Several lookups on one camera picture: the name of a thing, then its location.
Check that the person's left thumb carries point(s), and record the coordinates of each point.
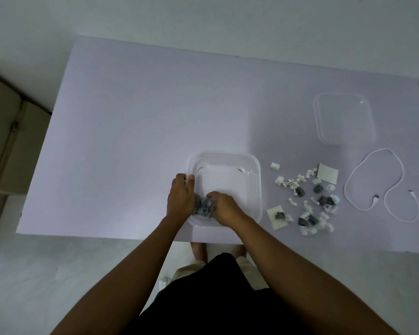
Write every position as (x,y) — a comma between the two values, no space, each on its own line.
(191,179)

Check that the person's left foot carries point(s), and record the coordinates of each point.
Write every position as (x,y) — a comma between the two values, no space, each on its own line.
(199,251)

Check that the white square adhesive pad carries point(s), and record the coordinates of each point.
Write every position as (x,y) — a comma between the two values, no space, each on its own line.
(274,222)
(328,173)

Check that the person's left hand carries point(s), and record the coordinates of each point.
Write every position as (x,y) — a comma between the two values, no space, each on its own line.
(180,200)

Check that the person's black shirt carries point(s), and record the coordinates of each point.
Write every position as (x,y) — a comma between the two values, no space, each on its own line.
(213,303)

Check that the white slipper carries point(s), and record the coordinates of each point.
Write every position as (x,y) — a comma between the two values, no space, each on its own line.
(162,283)

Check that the person's right forearm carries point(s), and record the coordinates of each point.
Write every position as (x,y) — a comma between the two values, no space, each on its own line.
(293,275)

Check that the person's foot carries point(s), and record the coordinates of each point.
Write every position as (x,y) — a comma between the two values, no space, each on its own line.
(199,251)
(241,250)

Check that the person's left forearm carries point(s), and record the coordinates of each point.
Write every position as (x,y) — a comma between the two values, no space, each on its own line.
(125,282)

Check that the person's right foot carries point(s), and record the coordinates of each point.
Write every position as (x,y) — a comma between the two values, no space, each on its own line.
(241,250)

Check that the pile of white grey clips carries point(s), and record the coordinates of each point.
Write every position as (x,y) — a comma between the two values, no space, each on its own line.
(322,200)

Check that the clear square plastic container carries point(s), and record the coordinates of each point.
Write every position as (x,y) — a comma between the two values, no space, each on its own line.
(227,177)

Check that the person's right hand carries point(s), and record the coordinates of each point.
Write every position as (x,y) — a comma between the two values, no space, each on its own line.
(228,211)

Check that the clear square plastic lid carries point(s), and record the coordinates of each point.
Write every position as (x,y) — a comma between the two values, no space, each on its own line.
(344,118)

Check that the person's right fingers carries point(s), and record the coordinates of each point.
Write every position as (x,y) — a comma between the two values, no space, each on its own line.
(213,198)

